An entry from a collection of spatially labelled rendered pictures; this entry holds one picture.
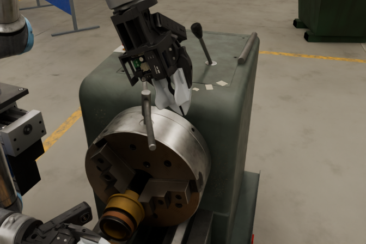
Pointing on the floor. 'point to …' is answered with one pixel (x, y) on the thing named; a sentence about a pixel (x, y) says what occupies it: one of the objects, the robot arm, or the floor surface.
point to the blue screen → (59, 0)
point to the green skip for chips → (332, 6)
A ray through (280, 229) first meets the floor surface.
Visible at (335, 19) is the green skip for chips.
